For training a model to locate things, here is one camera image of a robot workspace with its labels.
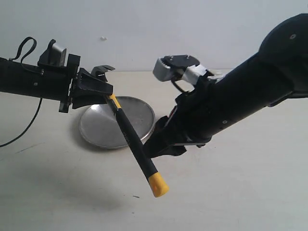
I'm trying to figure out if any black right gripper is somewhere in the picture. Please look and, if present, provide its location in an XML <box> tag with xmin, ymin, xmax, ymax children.
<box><xmin>143</xmin><ymin>91</ymin><xmax>214</xmax><ymax>159</ymax></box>

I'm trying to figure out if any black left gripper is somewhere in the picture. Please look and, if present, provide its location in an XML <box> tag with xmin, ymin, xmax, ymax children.
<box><xmin>59</xmin><ymin>54</ymin><xmax>113</xmax><ymax>113</ymax></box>

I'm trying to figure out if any black yellow claw hammer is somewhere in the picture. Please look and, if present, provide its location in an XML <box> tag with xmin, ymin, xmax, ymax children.
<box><xmin>91</xmin><ymin>64</ymin><xmax>169</xmax><ymax>198</ymax></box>

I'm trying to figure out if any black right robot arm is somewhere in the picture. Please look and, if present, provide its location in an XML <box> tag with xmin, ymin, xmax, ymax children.
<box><xmin>143</xmin><ymin>13</ymin><xmax>308</xmax><ymax>158</ymax></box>

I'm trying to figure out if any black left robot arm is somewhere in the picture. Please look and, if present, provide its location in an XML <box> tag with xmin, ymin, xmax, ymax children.
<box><xmin>0</xmin><ymin>54</ymin><xmax>114</xmax><ymax>113</ymax></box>

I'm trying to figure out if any round metal plate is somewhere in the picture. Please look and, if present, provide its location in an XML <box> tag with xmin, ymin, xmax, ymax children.
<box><xmin>79</xmin><ymin>96</ymin><xmax>155</xmax><ymax>149</ymax></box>

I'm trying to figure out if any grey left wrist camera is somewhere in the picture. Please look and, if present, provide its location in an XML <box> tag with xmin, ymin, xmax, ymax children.
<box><xmin>38</xmin><ymin>39</ymin><xmax>67</xmax><ymax>67</ymax></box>

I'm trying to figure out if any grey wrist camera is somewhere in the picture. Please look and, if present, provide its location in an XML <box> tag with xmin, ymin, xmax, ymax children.
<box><xmin>38</xmin><ymin>39</ymin><xmax>67</xmax><ymax>67</ymax></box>
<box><xmin>153</xmin><ymin>55</ymin><xmax>207</xmax><ymax>85</ymax></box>

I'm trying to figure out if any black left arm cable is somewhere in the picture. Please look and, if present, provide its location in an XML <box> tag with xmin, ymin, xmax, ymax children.
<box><xmin>0</xmin><ymin>36</ymin><xmax>43</xmax><ymax>148</ymax></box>

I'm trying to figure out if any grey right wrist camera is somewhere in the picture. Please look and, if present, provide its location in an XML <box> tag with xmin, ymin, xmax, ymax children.
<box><xmin>153</xmin><ymin>55</ymin><xmax>207</xmax><ymax>85</ymax></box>

